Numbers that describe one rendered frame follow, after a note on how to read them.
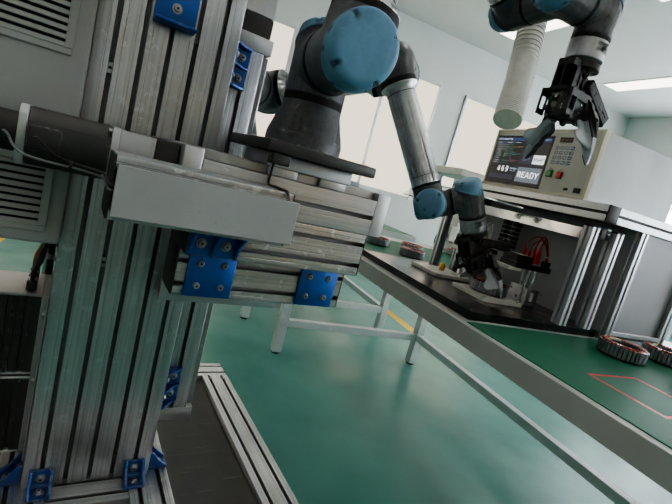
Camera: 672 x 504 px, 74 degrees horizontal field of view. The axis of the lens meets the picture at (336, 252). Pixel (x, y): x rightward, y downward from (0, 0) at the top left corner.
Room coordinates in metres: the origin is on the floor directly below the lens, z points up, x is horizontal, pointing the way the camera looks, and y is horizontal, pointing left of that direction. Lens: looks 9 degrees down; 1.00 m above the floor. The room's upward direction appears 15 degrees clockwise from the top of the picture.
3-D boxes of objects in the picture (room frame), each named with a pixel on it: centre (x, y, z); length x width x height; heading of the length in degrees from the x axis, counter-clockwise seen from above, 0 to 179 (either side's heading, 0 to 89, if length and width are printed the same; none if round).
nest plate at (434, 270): (1.57, -0.38, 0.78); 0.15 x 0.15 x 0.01; 24
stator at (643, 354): (1.11, -0.76, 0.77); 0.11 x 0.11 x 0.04
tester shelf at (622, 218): (1.59, -0.72, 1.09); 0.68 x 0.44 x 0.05; 24
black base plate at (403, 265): (1.47, -0.44, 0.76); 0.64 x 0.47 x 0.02; 24
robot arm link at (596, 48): (0.99, -0.39, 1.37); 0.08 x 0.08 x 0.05
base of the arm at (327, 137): (0.90, 0.12, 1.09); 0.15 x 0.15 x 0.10
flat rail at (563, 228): (1.50, -0.52, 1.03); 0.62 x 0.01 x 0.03; 24
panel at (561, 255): (1.56, -0.66, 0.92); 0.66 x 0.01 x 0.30; 24
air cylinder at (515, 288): (1.41, -0.61, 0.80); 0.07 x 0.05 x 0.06; 24
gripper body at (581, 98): (0.98, -0.38, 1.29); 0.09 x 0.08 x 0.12; 123
